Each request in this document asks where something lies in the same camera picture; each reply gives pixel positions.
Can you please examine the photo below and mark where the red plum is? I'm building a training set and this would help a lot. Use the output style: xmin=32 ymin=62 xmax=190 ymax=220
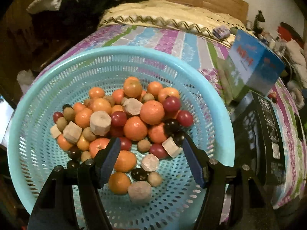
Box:
xmin=149 ymin=143 xmax=169 ymax=159

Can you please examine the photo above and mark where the black cardboard box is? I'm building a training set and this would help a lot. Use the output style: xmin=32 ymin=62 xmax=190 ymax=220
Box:
xmin=230 ymin=91 xmax=286 ymax=186

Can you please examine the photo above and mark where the round banana slice in basket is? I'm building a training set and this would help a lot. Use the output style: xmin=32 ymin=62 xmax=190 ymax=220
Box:
xmin=90 ymin=111 xmax=111 ymax=136

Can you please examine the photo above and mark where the large orange tangerine centre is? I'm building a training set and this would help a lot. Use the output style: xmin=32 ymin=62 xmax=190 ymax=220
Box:
xmin=139 ymin=100 xmax=165 ymax=125

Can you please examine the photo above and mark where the light blue plastic basket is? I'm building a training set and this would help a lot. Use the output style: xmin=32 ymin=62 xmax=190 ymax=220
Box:
xmin=8 ymin=46 xmax=235 ymax=229

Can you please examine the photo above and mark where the blue cardboard box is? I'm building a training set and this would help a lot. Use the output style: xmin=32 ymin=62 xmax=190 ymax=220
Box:
xmin=216 ymin=30 xmax=285 ymax=105

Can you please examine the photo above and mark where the white clothes pile right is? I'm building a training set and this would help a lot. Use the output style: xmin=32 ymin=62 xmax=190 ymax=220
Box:
xmin=277 ymin=22 xmax=306 ymax=110

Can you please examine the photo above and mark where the small purple packet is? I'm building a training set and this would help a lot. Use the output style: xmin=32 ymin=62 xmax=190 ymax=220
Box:
xmin=212 ymin=25 xmax=230 ymax=39

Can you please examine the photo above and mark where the pile of clothes left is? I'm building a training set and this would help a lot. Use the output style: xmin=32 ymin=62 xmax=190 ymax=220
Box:
xmin=26 ymin=0 xmax=147 ymax=40

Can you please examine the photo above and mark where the cream quilted blanket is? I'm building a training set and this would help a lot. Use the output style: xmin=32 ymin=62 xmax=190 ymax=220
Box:
xmin=97 ymin=0 xmax=247 ymax=39

